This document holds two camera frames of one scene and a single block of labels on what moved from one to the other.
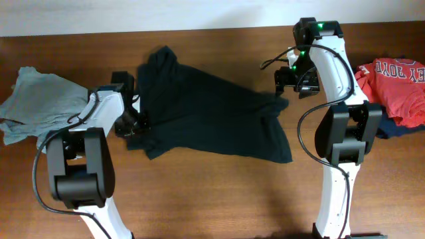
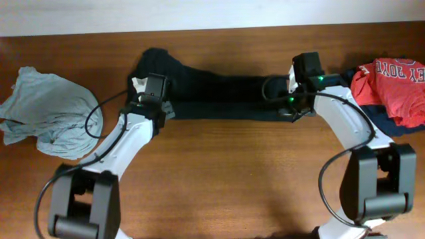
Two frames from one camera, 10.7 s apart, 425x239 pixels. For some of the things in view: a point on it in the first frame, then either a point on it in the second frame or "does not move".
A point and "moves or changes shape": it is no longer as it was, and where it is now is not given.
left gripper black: [144, 125] -> [169, 108]
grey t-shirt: [40, 103] does not move
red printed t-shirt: [399, 85] does not move
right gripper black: [282, 78] -> [285, 102]
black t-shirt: [194, 113] moves or changes shape
